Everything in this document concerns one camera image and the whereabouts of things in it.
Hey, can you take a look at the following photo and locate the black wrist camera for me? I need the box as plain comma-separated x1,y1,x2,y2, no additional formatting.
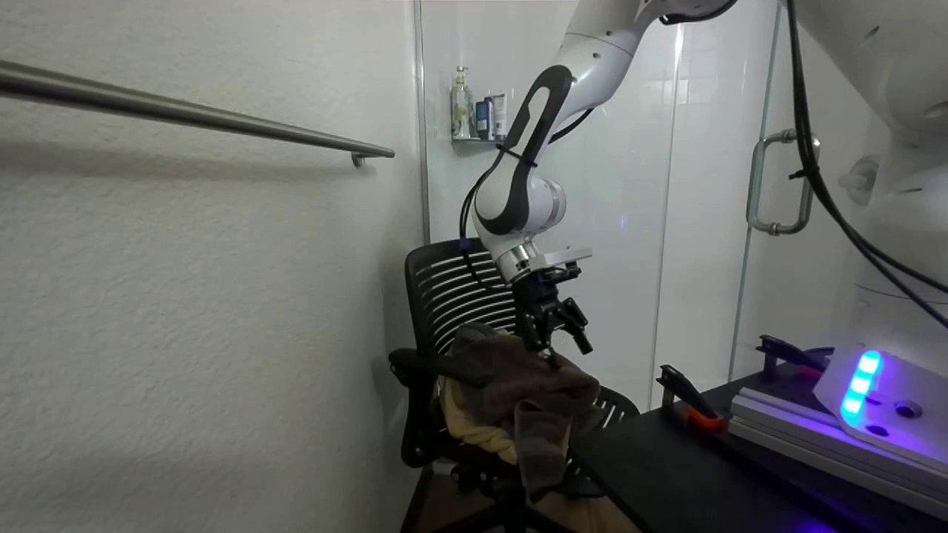
553,294,596,359

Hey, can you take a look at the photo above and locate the metal shower door handle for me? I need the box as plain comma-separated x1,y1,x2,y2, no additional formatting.
743,128,823,238

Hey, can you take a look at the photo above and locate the white pump bottle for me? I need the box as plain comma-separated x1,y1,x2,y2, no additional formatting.
448,61,476,144

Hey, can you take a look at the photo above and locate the blue and white soap box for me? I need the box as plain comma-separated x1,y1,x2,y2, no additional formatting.
470,91,510,143

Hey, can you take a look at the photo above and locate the black clamp with orange handle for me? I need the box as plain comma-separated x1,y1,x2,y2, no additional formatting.
656,362,733,439

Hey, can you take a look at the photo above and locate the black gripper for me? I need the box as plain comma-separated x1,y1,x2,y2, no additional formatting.
515,273,579,372

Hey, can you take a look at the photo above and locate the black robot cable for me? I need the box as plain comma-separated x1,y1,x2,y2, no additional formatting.
782,0,948,334

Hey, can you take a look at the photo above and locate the glass shower door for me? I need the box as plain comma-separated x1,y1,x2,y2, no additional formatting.
645,0,787,412

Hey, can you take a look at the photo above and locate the black mesh office chair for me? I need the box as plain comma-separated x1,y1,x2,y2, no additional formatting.
386,233,642,533

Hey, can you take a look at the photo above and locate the metal wall towel bar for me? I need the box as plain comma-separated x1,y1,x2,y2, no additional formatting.
0,60,396,171

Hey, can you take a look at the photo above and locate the small shower wall shelf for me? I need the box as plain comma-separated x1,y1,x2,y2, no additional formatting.
450,132,510,152

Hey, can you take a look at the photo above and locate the yellow towel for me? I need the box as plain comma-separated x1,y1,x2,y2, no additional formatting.
439,380,527,468

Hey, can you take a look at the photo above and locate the dark purple clamp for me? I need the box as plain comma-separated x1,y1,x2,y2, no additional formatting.
752,331,839,386

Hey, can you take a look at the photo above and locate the dark brown-black towel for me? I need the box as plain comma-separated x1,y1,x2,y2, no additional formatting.
448,322,604,497

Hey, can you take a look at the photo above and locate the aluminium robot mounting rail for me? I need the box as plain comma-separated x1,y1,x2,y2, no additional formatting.
722,381,948,520

